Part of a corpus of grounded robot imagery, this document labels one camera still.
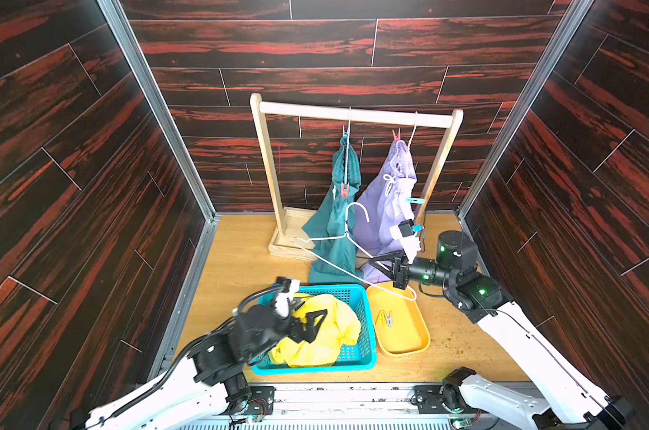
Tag turquoise plastic basket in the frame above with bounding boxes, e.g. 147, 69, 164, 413
252, 284, 377, 376

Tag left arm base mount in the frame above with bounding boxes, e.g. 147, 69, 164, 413
221, 385, 276, 417

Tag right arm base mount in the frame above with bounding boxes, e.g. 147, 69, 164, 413
410, 383, 479, 416

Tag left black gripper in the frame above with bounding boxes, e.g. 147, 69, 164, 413
240, 296, 325, 364

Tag lilac shorts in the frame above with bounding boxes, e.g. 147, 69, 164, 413
352, 140, 420, 256

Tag yellow plastic tray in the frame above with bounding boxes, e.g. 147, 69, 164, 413
367, 282, 431, 358

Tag yellow clothespin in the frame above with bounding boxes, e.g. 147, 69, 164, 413
376, 310, 389, 327

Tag wooden clothes rack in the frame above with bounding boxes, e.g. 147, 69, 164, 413
250, 93, 464, 262

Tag green shorts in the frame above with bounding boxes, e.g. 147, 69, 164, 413
303, 138, 362, 285

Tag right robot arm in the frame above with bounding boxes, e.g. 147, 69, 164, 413
369, 230, 635, 429

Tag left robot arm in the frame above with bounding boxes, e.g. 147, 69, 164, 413
71, 278, 328, 429

